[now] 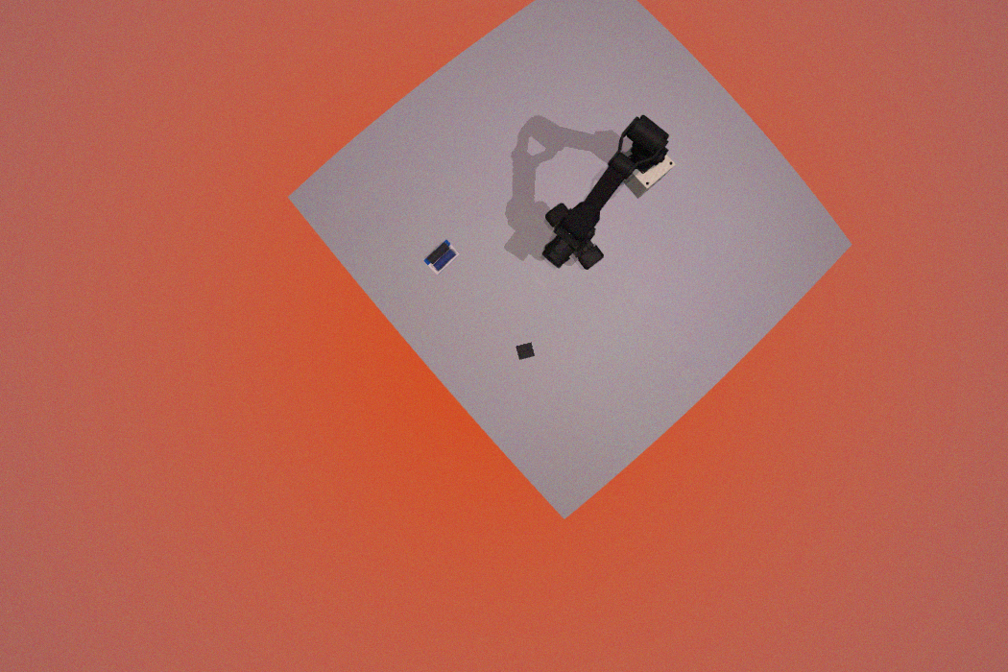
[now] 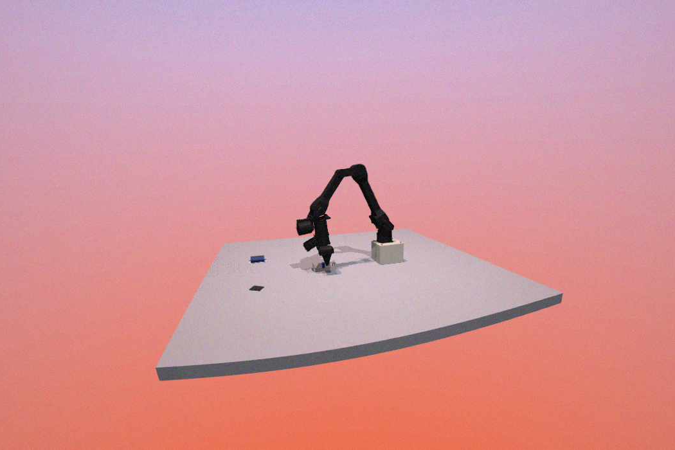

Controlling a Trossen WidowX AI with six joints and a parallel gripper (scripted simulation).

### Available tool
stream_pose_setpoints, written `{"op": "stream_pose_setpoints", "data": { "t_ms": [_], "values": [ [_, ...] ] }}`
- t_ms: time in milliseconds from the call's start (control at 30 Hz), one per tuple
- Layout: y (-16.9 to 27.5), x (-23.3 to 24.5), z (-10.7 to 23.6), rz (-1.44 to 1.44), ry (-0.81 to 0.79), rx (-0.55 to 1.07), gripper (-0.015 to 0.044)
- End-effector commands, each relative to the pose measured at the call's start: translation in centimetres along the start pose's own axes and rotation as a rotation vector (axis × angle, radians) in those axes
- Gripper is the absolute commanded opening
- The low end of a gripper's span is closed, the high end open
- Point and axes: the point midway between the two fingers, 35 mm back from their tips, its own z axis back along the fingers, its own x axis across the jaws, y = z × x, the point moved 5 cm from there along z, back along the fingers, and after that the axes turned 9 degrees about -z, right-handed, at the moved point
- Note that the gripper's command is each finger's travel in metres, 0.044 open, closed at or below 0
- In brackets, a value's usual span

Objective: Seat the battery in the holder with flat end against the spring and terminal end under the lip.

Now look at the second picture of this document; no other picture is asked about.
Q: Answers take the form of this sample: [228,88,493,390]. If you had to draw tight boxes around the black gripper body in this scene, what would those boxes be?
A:
[315,230,334,256]

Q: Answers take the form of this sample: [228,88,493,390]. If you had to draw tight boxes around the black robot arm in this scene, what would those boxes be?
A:
[296,164,394,252]

